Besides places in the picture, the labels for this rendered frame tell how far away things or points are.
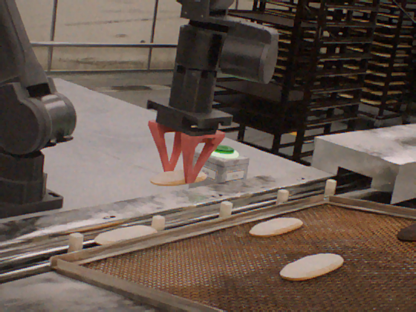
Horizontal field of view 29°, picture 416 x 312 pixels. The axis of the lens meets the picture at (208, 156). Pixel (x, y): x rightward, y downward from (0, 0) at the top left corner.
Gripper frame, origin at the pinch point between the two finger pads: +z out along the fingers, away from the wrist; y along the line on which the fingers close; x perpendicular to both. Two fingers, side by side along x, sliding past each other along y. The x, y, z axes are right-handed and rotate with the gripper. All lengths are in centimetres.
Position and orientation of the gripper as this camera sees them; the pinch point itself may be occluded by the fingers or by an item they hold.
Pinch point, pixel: (179, 172)
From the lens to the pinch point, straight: 107.1
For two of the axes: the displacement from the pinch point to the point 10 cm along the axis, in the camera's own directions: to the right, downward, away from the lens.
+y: 7.3, 2.9, -6.2
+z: -1.6, 9.5, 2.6
